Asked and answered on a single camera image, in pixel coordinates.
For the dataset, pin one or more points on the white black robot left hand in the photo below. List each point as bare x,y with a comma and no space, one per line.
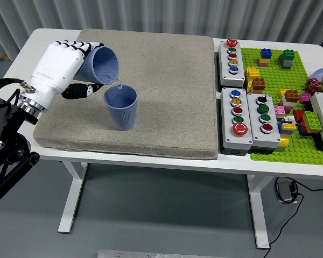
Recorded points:
56,67

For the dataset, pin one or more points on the blue ribbed plastic cup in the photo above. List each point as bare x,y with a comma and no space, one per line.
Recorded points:
122,115
105,64

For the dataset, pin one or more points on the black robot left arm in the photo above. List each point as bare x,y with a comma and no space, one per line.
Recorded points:
2,118

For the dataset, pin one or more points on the grey-brown fabric mat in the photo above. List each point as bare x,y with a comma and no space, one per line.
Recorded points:
156,94

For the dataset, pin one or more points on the grey pleated curtain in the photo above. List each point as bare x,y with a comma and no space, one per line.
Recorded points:
150,13

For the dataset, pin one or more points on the white table leg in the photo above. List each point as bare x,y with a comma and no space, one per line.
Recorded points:
258,209
72,199

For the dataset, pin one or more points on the grey five-button control box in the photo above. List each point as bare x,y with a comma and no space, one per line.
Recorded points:
231,139
231,78

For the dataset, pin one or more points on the brown toy brick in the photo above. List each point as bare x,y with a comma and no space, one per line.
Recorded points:
259,84

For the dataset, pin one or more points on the pink toy brick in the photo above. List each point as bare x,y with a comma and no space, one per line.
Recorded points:
280,109
262,64

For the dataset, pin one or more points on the blue toy brick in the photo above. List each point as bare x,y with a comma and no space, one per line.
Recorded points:
301,131
281,129
266,53

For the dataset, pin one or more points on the green studded baseplate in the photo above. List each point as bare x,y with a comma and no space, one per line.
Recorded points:
272,78

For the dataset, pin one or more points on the grey four-button control box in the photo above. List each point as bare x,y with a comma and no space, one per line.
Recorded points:
266,139

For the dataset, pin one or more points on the grey toy brick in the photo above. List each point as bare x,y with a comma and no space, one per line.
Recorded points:
286,64

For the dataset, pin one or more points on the white toy brick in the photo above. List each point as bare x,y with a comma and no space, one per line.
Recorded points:
288,104

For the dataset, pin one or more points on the orange toy brick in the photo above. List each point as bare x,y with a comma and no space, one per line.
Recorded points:
292,96
312,131

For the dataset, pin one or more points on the yellow round toy brick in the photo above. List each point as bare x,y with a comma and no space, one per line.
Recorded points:
284,141

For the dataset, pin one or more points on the red toy brick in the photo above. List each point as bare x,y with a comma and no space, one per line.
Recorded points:
299,117

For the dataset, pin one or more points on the magenta toy brick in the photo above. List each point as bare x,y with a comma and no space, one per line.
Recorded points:
305,98

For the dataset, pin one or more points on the red flower-shaped toy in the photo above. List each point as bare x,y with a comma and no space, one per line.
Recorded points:
312,85

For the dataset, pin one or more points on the grey power adapter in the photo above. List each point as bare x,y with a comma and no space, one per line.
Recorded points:
284,190

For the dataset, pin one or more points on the light green toy brick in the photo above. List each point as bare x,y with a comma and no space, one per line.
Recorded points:
312,121

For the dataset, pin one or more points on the light blue plate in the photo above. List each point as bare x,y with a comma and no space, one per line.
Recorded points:
319,74

